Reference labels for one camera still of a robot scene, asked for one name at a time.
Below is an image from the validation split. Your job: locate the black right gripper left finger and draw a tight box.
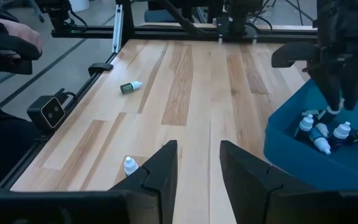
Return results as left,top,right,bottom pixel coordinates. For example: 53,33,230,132
0,139,179,224

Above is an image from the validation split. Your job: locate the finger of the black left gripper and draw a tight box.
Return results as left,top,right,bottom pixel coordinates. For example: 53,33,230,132
342,60,358,112
308,63,344,112

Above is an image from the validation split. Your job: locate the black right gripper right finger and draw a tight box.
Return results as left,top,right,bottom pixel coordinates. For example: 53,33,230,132
219,139,358,224

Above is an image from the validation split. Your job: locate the small brown dropper bottle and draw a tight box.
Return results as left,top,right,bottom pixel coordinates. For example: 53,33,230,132
314,109,339,138

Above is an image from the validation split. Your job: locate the small purple dropper bottle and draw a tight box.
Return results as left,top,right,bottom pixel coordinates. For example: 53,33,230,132
329,121,352,147

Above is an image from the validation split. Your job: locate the blue plastic bin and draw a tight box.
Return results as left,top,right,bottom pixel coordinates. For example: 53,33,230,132
263,77,358,191

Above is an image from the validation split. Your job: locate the black table clamp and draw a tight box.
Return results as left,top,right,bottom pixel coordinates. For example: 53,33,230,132
88,62,114,77

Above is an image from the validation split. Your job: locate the blue chair seat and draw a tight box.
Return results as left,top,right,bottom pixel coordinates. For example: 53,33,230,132
144,8,180,23

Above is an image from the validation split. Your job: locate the person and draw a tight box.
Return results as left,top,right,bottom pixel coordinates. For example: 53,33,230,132
0,99,42,187

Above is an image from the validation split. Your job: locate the white bucket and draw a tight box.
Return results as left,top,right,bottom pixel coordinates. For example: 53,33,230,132
68,0,91,12

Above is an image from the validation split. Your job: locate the person's hand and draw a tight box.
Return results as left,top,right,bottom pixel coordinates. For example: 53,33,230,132
0,17,44,60

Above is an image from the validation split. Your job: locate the black camera cable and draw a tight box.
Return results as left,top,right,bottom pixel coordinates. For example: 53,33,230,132
53,88,78,101

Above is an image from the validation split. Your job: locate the black aluminium table frame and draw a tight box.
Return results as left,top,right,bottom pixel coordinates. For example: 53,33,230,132
0,0,319,190

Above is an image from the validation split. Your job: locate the black table-level camera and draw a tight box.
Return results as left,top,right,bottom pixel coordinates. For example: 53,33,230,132
26,95,67,131

